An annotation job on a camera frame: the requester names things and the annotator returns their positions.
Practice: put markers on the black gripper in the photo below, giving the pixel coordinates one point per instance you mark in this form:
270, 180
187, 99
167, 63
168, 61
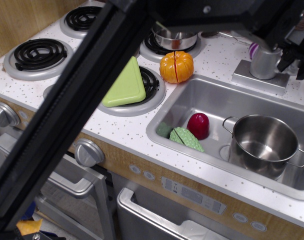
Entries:
269, 23

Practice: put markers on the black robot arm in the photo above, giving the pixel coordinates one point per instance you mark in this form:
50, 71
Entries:
114, 36

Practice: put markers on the purple white striped toy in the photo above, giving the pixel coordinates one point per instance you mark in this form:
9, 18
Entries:
252, 50

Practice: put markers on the silver toy sink basin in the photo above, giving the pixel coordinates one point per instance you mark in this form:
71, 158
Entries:
219, 101

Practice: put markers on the red toy fruit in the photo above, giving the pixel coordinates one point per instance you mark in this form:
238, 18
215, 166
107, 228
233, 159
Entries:
198, 125

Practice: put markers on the orange toy pumpkin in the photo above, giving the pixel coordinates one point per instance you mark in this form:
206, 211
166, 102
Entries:
176, 67

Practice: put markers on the small steel pan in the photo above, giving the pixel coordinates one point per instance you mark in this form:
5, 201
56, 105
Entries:
172, 40

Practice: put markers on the green toy bitter gourd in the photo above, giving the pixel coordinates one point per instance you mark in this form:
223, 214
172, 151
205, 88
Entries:
185, 137

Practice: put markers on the front right stove burner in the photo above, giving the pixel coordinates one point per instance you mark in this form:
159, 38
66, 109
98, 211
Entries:
155, 94

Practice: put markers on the stove burner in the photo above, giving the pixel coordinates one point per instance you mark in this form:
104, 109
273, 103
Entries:
38, 59
152, 51
155, 94
77, 22

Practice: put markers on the back right stove burner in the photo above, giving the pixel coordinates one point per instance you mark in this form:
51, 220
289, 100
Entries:
152, 51

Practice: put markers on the green toy cutting board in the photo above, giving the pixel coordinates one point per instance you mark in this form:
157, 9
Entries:
128, 88

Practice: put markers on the silver dishwasher door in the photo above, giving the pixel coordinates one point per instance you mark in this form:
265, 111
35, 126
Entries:
153, 217

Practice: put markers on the back left stove burner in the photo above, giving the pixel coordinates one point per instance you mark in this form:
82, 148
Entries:
77, 22

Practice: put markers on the silver oven knob right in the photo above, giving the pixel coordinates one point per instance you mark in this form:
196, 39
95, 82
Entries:
87, 153

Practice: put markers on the silver oven knob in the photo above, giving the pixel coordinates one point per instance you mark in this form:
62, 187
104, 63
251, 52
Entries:
87, 153
8, 116

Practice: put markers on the silver stovetop knob front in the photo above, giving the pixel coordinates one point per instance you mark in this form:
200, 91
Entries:
47, 91

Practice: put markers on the front left stove burner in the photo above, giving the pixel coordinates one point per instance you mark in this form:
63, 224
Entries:
38, 59

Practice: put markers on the silver oven knob left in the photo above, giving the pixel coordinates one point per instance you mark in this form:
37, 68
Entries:
8, 116

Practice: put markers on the yellow tape piece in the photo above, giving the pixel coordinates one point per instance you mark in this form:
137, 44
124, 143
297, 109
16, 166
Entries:
27, 227

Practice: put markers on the steel pot with handles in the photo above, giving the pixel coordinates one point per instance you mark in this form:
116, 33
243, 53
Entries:
263, 144

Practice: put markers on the silver oven door handle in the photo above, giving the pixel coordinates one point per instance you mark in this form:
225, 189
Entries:
73, 179

